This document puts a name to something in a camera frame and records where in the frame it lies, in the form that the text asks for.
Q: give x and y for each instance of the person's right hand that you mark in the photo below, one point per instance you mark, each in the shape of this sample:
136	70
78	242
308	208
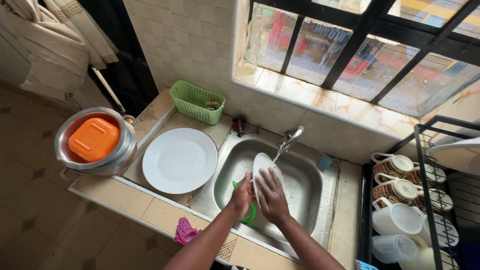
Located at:
273	200

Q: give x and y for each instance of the person's left hand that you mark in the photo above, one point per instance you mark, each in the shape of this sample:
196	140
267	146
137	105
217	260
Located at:
240	197

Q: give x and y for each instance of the person's left fingers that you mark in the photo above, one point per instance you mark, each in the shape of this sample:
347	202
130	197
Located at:
248	185

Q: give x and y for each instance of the person's right fingers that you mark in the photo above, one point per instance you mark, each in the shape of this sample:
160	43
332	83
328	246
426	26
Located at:
269	179

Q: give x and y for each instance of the small white plate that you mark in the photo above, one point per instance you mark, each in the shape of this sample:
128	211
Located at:
262	165

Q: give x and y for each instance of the stainless steel sink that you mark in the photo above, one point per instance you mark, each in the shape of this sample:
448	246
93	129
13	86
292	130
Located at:
300	187

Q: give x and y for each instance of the chrome tap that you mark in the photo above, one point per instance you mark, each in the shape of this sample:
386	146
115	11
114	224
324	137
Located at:
291	138

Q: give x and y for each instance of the red valve knob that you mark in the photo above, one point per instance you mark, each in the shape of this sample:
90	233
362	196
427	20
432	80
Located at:
239	126

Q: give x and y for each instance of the large white ribbed plate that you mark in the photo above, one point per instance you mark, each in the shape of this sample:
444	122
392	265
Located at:
180	161

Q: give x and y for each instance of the pink cloth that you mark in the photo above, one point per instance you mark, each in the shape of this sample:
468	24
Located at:
184	231

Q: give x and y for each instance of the yellow sponge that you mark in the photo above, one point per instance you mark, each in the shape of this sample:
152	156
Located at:
212	105

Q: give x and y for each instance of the green plastic basket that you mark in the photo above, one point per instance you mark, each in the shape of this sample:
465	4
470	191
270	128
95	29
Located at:
195	101

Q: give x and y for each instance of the brown patterned mug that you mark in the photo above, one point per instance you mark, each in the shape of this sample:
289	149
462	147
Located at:
435	174
395	190
440	200
393	165

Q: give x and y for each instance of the large metal pot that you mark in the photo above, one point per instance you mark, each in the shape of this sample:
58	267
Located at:
125	157

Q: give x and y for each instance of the blue plastic item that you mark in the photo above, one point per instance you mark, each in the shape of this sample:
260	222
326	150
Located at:
365	265

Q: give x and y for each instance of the white plastic jug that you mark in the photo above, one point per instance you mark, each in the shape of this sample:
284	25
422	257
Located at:
397	219
448	230

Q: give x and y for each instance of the clear glass bottle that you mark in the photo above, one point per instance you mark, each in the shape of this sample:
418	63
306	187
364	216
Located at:
252	45

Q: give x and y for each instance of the clear plastic cup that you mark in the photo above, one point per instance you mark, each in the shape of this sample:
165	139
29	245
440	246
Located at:
393	248

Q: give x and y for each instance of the orange plastic container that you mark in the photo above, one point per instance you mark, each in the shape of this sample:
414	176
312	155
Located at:
93	139

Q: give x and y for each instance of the pale wooden stick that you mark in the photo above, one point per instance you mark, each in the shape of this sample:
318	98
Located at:
108	92

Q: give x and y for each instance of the cream plastic cup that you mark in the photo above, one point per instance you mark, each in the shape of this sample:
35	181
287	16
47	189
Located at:
427	260

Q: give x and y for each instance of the black window bars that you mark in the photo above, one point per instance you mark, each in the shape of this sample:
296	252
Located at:
375	28

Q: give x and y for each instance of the white basin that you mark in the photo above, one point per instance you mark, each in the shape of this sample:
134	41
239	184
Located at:
455	153

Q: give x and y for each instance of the metal bowl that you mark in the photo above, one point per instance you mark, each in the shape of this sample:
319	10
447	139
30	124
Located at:
62	146

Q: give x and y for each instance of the beige curtain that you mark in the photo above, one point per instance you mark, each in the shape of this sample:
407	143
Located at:
52	48

